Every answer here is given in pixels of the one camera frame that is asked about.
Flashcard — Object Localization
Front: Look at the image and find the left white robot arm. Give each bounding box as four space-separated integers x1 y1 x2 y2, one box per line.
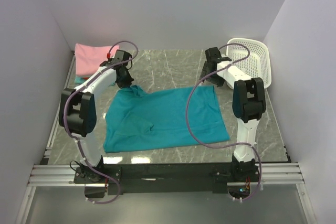
58 49 134 183

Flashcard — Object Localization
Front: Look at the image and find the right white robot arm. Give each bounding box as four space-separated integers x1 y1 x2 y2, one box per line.
200 47 266 182

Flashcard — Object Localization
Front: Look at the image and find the pink folded t-shirt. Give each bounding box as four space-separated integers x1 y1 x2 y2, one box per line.
75 44 111 78

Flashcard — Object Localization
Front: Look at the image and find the white perforated plastic basket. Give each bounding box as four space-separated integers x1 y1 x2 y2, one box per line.
227 38 271 89

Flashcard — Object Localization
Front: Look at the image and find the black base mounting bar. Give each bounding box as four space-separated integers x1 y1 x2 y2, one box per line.
73 163 260 195

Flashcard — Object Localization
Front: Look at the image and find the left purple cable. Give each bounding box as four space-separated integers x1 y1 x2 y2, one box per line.
62 40 139 205

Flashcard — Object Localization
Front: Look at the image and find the purple cable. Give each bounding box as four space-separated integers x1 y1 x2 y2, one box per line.
185 43 263 204
62 40 139 205

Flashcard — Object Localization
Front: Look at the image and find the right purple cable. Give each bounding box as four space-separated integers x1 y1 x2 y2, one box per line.
185 43 263 204

